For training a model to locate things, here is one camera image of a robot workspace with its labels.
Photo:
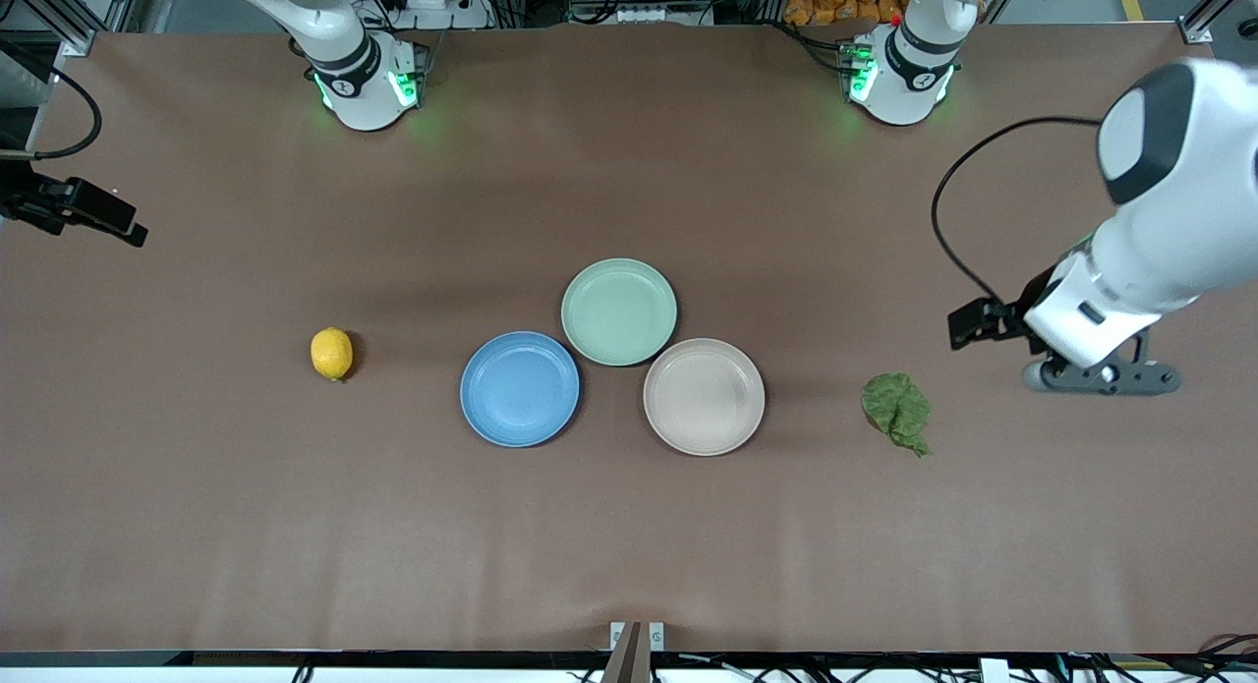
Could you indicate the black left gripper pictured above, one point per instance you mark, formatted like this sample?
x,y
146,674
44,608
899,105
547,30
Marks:
x,y
1012,318

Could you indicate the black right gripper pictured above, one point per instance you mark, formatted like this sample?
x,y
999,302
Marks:
x,y
29,203

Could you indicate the green lettuce leaf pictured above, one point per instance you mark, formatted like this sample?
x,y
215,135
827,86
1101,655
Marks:
x,y
894,408

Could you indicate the yellow lemon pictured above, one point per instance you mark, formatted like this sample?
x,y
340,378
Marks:
x,y
331,354

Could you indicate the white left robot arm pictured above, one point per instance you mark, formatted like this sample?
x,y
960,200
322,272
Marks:
x,y
1199,231

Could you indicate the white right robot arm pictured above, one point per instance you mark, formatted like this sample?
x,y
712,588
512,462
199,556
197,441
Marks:
x,y
359,69

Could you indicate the beige plate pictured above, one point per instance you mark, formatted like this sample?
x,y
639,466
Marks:
x,y
704,397

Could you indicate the bag of oranges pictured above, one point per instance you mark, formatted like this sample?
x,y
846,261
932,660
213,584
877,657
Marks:
x,y
845,0

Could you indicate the pale green plate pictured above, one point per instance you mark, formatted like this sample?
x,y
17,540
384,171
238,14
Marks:
x,y
619,312

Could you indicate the blue plate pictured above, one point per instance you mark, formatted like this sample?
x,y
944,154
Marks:
x,y
519,389

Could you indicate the aluminium frame post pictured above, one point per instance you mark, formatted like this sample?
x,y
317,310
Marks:
x,y
1204,15
59,15

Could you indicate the metal table bracket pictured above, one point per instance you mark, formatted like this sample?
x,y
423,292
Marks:
x,y
637,654

